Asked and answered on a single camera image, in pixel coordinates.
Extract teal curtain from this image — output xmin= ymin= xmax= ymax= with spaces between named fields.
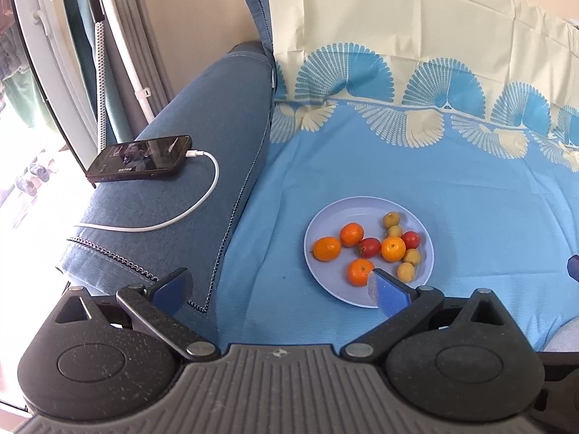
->
xmin=59 ymin=0 xmax=123 ymax=145

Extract white window frame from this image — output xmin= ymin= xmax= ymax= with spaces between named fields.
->
xmin=9 ymin=0 xmax=102 ymax=182

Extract blue and cream printed sheet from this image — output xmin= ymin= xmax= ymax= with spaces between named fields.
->
xmin=215 ymin=0 xmax=579 ymax=358

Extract hanging green cloth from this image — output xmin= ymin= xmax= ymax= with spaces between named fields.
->
xmin=0 ymin=65 xmax=50 ymax=129

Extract light blue plate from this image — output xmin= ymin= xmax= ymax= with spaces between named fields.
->
xmin=303 ymin=196 xmax=435 ymax=309

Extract grey cloth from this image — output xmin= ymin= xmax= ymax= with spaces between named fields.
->
xmin=540 ymin=321 xmax=579 ymax=353

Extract grey curtain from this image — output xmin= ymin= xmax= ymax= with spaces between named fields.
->
xmin=106 ymin=0 xmax=175 ymax=116

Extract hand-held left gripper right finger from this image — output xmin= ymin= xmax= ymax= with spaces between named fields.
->
xmin=340 ymin=269 xmax=514 ymax=362

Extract white charging cable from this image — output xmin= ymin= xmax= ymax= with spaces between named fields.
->
xmin=75 ymin=148 xmax=220 ymax=233

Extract small orange tangerine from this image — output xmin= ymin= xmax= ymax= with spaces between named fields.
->
xmin=339 ymin=222 xmax=365 ymax=248
xmin=313 ymin=237 xmax=342 ymax=262
xmin=381 ymin=237 xmax=406 ymax=263
xmin=347 ymin=259 xmax=375 ymax=287

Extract white garment steamer pole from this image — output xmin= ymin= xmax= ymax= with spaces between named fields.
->
xmin=50 ymin=0 xmax=155 ymax=123

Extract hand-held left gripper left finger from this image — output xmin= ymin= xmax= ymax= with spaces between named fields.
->
xmin=54 ymin=268 xmax=221 ymax=362

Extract black smartphone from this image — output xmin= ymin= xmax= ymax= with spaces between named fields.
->
xmin=86 ymin=135 xmax=191 ymax=184

